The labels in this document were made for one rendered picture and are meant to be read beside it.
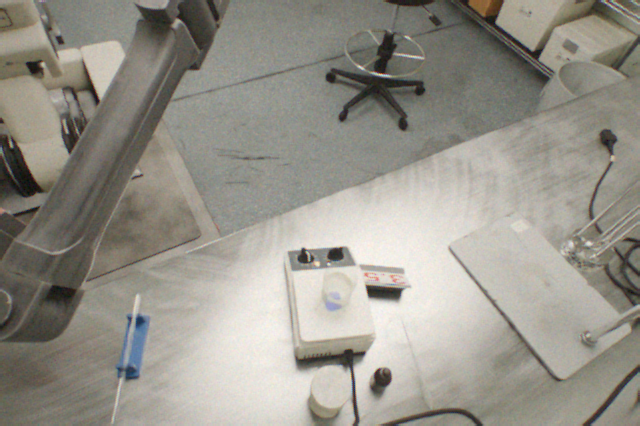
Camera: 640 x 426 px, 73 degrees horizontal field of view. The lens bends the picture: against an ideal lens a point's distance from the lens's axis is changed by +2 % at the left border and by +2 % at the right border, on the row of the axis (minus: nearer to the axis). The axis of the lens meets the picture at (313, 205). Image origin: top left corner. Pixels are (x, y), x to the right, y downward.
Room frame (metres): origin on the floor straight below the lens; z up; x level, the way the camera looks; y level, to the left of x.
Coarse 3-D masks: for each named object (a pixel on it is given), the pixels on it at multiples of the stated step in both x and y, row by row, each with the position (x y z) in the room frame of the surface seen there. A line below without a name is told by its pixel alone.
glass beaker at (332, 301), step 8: (336, 264) 0.32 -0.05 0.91; (344, 264) 0.32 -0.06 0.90; (352, 264) 0.32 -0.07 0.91; (328, 272) 0.31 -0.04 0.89; (344, 272) 0.32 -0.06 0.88; (352, 272) 0.31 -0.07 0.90; (352, 280) 0.31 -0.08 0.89; (328, 288) 0.28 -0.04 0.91; (320, 296) 0.29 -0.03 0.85; (328, 296) 0.28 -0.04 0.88; (336, 296) 0.27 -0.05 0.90; (344, 296) 0.27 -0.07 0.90; (328, 304) 0.27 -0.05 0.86; (336, 304) 0.27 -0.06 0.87; (344, 304) 0.28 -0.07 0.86
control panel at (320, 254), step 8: (312, 248) 0.42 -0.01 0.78; (320, 248) 0.42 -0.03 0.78; (328, 248) 0.42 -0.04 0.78; (344, 248) 0.42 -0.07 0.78; (296, 256) 0.39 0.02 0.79; (320, 256) 0.39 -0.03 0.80; (344, 256) 0.40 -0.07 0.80; (296, 264) 0.36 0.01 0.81; (304, 264) 0.37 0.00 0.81; (312, 264) 0.37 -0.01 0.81; (320, 264) 0.37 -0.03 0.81; (328, 264) 0.37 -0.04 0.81
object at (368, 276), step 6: (366, 276) 0.38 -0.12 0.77; (372, 276) 0.38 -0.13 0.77; (378, 276) 0.38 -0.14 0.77; (384, 276) 0.39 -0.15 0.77; (390, 276) 0.39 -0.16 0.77; (396, 276) 0.39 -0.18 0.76; (402, 276) 0.40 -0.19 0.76; (384, 282) 0.36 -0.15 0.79; (390, 282) 0.37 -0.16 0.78; (396, 282) 0.37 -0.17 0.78; (402, 282) 0.37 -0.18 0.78; (408, 282) 0.37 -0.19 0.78
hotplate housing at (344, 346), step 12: (288, 264) 0.37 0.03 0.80; (288, 276) 0.33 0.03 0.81; (288, 288) 0.33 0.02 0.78; (372, 336) 0.25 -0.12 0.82; (300, 348) 0.21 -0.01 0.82; (312, 348) 0.22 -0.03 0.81; (324, 348) 0.22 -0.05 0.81; (336, 348) 0.23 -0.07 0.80; (348, 348) 0.23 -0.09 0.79; (360, 348) 0.24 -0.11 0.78; (348, 360) 0.22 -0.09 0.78
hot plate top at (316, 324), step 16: (304, 272) 0.33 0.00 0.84; (320, 272) 0.34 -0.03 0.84; (304, 288) 0.30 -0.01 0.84; (320, 288) 0.31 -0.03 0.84; (304, 304) 0.28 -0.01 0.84; (320, 304) 0.28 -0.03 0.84; (352, 304) 0.29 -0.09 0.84; (368, 304) 0.29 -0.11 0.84; (304, 320) 0.25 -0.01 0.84; (320, 320) 0.25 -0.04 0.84; (336, 320) 0.26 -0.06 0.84; (352, 320) 0.26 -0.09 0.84; (368, 320) 0.27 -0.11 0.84; (304, 336) 0.23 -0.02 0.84; (320, 336) 0.23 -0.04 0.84; (336, 336) 0.23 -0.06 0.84; (352, 336) 0.24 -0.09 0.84
